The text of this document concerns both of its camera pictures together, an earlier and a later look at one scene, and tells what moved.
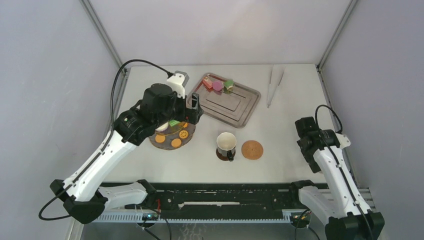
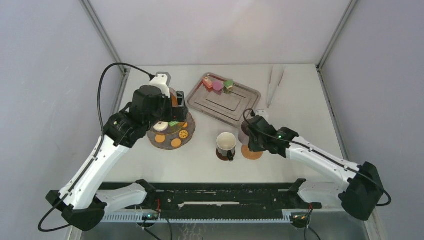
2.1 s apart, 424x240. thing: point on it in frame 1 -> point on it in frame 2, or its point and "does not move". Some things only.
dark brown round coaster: [222, 157] does not move
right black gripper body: [307, 153] -> [257, 144]
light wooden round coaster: [252, 150] does not move
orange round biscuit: [160, 138] does not move
